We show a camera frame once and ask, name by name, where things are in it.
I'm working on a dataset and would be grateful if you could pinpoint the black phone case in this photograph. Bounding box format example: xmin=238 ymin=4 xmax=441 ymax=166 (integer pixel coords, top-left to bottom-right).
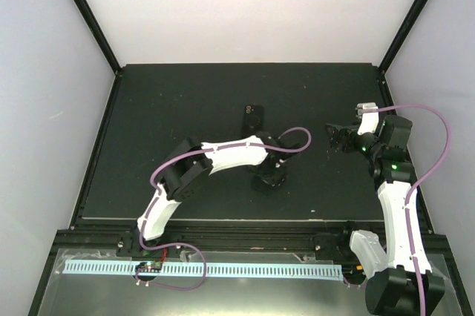
xmin=240 ymin=105 xmax=264 ymax=138

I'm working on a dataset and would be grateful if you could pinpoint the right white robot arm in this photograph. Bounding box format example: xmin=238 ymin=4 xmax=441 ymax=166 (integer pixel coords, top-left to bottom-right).
xmin=325 ymin=113 xmax=445 ymax=315

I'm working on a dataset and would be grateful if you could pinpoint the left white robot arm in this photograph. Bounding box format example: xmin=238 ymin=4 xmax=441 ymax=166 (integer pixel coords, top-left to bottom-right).
xmin=133 ymin=134 xmax=309 ymax=256

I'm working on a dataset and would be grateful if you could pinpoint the small green circuit board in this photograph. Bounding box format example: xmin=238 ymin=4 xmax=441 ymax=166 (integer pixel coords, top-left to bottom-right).
xmin=135 ymin=261 xmax=162 ymax=273

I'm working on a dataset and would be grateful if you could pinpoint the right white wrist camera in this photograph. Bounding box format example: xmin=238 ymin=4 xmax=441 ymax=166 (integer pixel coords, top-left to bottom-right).
xmin=356 ymin=102 xmax=379 ymax=136

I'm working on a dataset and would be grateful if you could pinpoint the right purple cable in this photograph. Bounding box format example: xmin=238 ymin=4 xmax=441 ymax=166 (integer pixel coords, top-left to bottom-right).
xmin=343 ymin=104 xmax=453 ymax=316

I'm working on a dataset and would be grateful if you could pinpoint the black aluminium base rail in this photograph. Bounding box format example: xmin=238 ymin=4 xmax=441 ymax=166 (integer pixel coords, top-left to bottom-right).
xmin=70 ymin=219 xmax=442 ymax=257

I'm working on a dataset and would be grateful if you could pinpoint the right black frame post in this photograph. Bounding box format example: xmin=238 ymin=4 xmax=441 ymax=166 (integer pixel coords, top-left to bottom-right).
xmin=379 ymin=0 xmax=429 ymax=74

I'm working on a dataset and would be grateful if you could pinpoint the black frame post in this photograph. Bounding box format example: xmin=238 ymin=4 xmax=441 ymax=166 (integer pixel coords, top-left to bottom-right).
xmin=73 ymin=0 xmax=122 ymax=75
xmin=379 ymin=0 xmax=429 ymax=74

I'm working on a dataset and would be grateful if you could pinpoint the white slotted cable duct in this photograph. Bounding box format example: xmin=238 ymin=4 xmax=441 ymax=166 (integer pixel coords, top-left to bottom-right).
xmin=62 ymin=260 xmax=343 ymax=281

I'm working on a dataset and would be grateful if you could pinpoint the left black frame post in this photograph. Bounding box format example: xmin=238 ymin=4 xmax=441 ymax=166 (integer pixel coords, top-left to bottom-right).
xmin=73 ymin=0 xmax=122 ymax=75

